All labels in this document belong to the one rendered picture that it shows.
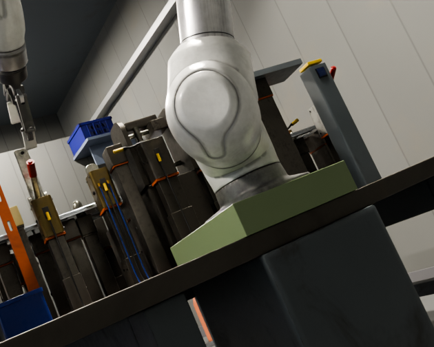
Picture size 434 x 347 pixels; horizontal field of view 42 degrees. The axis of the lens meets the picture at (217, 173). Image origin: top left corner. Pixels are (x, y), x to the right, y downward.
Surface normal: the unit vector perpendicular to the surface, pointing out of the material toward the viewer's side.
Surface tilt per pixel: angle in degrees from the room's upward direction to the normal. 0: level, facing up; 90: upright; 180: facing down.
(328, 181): 90
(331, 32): 90
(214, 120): 90
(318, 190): 90
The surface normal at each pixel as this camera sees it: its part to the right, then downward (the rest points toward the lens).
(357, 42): -0.79, 0.27
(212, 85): -0.15, 0.04
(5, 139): 0.46, -0.33
